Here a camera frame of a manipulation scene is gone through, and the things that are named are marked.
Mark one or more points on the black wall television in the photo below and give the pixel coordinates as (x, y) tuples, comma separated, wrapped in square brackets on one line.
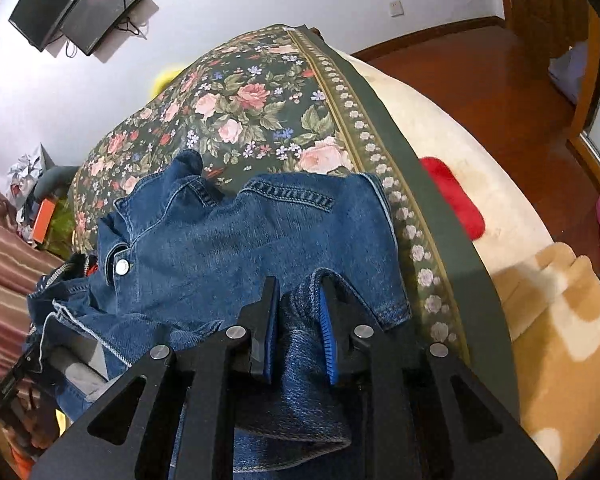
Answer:
[(45, 0)]

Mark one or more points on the orange box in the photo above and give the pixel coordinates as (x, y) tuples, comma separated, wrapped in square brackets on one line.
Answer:
[(43, 220)]

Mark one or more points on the wooden door frame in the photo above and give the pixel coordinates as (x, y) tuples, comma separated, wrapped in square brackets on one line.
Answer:
[(540, 5)]

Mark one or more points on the pale cloth bag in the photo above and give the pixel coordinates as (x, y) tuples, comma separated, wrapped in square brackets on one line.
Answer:
[(570, 72)]

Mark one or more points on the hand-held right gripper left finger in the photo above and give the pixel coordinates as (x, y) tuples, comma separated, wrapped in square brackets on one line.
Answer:
[(270, 345)]

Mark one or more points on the striped pink curtain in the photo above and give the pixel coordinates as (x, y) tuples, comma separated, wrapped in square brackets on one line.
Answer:
[(5, 270)]

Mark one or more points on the blue denim jacket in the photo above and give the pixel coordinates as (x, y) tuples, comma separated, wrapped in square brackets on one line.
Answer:
[(205, 240)]

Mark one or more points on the dark grey garment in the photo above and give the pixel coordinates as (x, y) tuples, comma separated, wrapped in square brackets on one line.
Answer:
[(55, 180)]

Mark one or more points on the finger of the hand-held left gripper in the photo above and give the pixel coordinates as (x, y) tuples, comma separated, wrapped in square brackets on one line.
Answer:
[(30, 357)]

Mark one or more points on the cream and tan fleece blanket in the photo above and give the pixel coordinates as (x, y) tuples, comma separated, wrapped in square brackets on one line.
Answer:
[(545, 330)]

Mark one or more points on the floral green bedspread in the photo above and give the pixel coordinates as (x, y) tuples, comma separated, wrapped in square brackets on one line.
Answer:
[(260, 105)]

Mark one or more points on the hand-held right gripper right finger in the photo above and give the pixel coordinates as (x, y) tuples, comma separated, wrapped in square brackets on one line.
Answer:
[(330, 345)]

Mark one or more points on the white wall outlet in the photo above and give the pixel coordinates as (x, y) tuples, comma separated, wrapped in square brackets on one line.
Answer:
[(397, 8)]

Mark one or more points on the green patterned cloth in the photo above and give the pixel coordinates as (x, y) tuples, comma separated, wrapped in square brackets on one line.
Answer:
[(60, 230)]

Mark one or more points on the small black wall monitor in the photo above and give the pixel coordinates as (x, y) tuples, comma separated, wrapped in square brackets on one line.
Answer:
[(97, 10)]

